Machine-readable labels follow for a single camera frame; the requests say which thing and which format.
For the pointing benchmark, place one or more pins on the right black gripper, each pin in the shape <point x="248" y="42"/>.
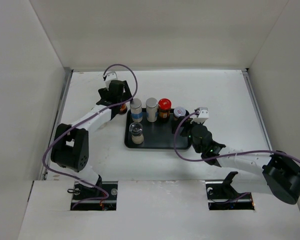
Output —
<point x="186" y="125"/>

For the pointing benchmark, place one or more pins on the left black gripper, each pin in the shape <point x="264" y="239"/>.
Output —
<point x="126" y="95"/>

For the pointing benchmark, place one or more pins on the dark sauce jar red lid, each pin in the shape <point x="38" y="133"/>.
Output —
<point x="123" y="109"/>

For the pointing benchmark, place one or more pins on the peppercorn bottle blue label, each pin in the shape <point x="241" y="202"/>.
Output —
<point x="136" y="112"/>

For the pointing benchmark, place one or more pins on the peppercorn bottle silver cap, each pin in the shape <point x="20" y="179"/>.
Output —
<point x="151" y="109"/>

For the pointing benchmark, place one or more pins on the small jar pink label lid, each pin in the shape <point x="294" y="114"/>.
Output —
<point x="179" y="113"/>

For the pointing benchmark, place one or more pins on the pepper grinder clear cap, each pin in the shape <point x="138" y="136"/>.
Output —
<point x="136" y="131"/>

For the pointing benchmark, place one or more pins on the orange sauce jar red lid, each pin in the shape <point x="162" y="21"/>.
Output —
<point x="164" y="109"/>

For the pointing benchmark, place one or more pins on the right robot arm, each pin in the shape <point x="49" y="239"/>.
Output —
<point x="256" y="171"/>

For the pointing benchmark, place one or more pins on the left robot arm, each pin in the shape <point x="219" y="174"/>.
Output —
<point x="71" y="152"/>

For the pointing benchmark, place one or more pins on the black rectangular tray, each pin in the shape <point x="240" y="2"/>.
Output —
<point x="157" y="135"/>

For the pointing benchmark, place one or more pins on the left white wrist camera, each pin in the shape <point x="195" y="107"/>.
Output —
<point x="109" y="76"/>

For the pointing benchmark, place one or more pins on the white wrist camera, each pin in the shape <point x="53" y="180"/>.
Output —
<point x="200" y="116"/>
<point x="109" y="76"/>

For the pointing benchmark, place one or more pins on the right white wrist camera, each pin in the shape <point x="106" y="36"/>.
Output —
<point x="200" y="116"/>

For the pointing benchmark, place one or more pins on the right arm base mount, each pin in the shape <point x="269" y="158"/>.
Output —
<point x="221" y="196"/>

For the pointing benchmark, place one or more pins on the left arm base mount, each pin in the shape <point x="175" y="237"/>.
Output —
<point x="90" y="199"/>

